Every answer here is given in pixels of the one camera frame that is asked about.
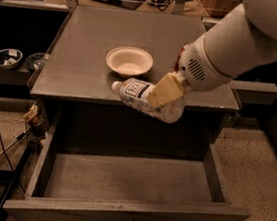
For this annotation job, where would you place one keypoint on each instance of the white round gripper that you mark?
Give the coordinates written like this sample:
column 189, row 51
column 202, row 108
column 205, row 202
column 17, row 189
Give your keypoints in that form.
column 197, row 66

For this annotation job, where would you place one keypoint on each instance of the blue plastic water bottle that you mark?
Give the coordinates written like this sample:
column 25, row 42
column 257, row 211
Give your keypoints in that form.
column 134, row 92

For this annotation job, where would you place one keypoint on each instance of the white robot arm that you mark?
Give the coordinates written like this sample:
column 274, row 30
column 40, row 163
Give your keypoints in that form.
column 244, row 39

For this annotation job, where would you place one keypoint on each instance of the grey cabinet with counter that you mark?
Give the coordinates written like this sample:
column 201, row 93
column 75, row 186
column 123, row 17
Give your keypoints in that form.
column 75, row 84

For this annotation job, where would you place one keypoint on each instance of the open grey top drawer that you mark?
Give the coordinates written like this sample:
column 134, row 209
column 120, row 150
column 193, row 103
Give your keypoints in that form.
column 83, row 182

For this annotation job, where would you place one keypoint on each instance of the orange soda can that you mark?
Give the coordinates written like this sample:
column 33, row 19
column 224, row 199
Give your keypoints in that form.
column 177, row 62

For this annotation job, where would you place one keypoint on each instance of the white paper bowl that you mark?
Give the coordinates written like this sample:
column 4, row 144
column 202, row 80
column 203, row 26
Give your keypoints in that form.
column 129, row 61

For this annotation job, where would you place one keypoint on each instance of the grey right side ledge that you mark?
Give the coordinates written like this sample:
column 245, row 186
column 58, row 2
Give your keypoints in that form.
column 251, row 92

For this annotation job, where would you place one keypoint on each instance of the cardboard box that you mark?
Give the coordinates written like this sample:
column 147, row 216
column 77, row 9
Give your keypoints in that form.
column 219, row 8

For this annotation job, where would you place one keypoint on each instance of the dark glass bowl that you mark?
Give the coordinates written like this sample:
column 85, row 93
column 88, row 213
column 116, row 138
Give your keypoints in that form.
column 36, row 61

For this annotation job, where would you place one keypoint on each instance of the crumpled snack wrapper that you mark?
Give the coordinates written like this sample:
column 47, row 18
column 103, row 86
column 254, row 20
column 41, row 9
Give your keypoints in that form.
column 35, row 121

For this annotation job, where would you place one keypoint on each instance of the grey low shelf bench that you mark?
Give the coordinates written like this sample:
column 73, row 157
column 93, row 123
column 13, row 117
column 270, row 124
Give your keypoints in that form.
column 18, row 76

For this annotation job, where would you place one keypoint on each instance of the white bowl with items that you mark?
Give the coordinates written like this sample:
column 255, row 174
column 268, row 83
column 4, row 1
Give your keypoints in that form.
column 10, row 58

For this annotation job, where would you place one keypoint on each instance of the black tripod leg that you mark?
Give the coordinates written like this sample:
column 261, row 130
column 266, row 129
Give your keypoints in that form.
column 13, row 180

